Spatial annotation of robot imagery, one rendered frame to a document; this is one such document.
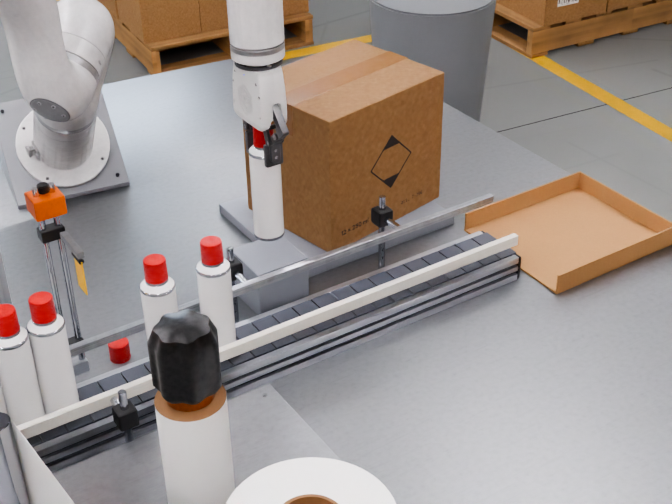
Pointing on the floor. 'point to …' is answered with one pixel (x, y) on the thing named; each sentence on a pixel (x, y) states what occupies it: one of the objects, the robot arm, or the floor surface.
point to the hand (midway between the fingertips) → (264, 148)
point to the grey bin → (440, 42)
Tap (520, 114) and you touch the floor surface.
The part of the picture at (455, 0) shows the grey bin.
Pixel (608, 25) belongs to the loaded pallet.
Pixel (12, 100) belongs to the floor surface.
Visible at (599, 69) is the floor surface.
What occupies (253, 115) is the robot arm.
